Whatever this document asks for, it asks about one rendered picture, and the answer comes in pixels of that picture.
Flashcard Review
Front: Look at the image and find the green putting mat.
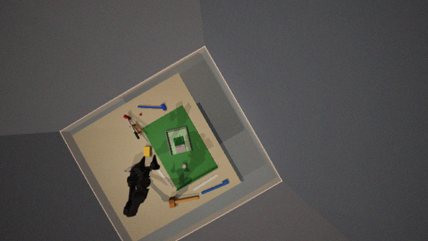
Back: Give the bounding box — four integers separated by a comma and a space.
142, 105, 217, 189

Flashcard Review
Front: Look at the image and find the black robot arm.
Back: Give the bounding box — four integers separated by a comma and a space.
123, 163, 150, 218

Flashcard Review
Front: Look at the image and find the blue long bar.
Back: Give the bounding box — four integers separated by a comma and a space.
201, 179, 229, 194

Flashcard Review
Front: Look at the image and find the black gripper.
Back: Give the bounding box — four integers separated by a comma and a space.
137, 155, 160, 179

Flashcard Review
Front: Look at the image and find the blue golf putter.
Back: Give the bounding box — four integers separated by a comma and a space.
138, 104, 166, 110

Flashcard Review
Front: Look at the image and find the yellow rectangular block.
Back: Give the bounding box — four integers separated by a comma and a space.
144, 146, 151, 157

